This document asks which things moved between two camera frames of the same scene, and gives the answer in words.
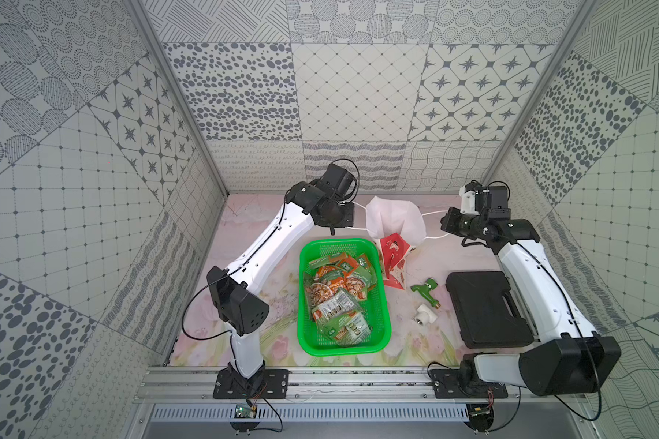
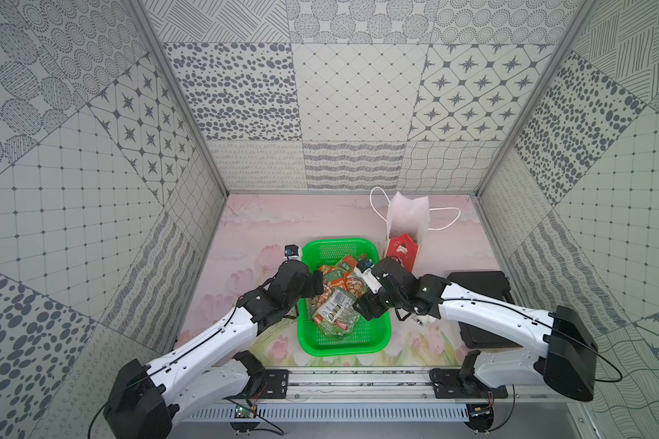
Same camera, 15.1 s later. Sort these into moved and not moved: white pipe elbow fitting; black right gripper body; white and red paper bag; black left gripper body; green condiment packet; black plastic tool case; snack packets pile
Moved: green condiment packet; white and red paper bag; black right gripper body; black left gripper body
Not moved: black plastic tool case; snack packets pile; white pipe elbow fitting
